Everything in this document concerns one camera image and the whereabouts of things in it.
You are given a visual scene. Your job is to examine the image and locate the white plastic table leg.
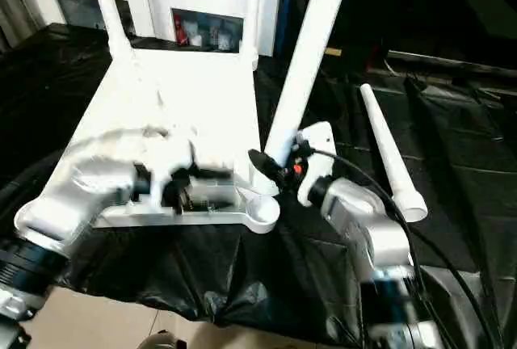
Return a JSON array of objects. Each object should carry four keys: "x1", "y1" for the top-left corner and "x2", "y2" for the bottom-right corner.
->
[
  {"x1": 89, "y1": 0, "x2": 137, "y2": 60},
  {"x1": 263, "y1": 0, "x2": 356, "y2": 169},
  {"x1": 359, "y1": 83, "x2": 429, "y2": 224},
  {"x1": 240, "y1": 0, "x2": 264, "y2": 70}
]

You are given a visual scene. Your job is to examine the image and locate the black mat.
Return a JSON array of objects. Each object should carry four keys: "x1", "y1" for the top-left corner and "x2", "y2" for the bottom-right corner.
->
[{"x1": 0, "y1": 21, "x2": 517, "y2": 346}]

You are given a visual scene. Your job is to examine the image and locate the black robot foot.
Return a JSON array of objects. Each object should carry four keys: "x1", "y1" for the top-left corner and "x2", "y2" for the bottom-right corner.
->
[{"x1": 138, "y1": 330, "x2": 187, "y2": 349}]

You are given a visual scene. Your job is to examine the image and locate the long black bar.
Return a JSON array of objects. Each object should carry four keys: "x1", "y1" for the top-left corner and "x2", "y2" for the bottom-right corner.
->
[{"x1": 385, "y1": 49, "x2": 517, "y2": 74}]

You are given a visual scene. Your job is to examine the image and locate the black backdrop cloth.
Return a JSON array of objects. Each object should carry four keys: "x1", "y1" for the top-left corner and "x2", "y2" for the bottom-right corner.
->
[{"x1": 280, "y1": 0, "x2": 517, "y2": 63}]

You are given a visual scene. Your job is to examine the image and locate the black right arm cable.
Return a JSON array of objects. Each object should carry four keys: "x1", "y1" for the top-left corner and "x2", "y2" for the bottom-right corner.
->
[{"x1": 305, "y1": 148, "x2": 504, "y2": 349}]

